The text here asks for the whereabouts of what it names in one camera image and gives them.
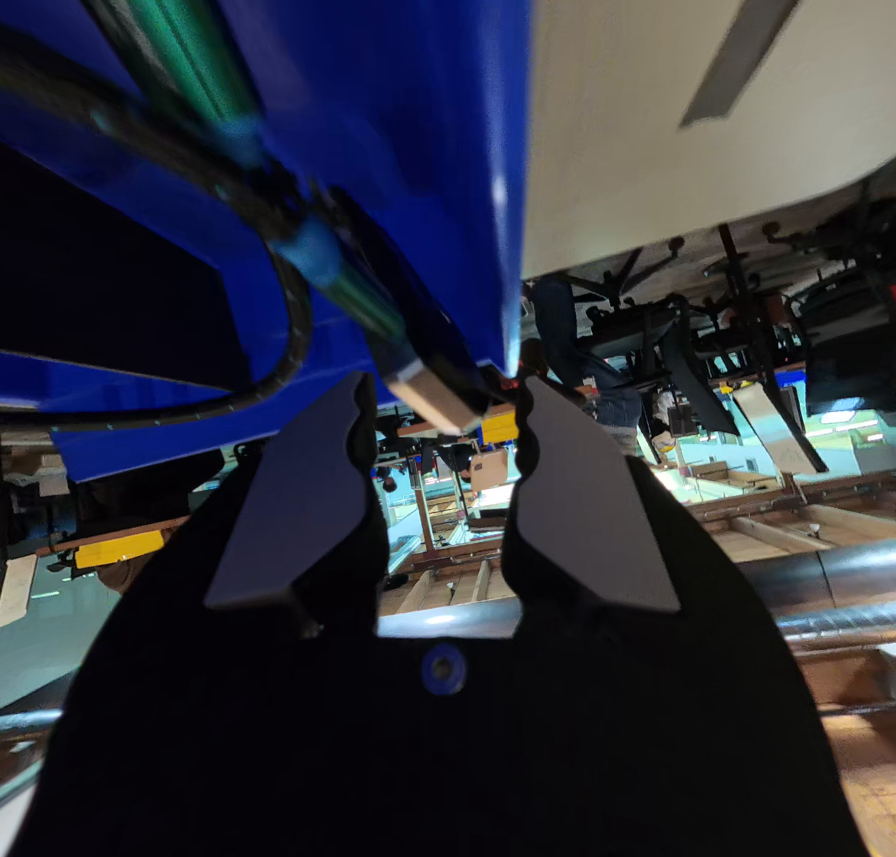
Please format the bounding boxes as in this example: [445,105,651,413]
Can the black braided cable green plug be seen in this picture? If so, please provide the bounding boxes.
[0,0,487,441]

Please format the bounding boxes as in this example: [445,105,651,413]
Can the blue plastic bin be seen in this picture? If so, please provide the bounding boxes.
[0,0,541,483]

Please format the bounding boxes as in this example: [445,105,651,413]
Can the silver ventilation duct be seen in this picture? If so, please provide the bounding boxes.
[700,536,896,651]

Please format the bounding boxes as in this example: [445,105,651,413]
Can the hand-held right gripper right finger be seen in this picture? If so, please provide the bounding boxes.
[500,375,683,634]

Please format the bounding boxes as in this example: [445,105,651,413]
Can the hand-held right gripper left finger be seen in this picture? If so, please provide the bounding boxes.
[203,372,386,634]

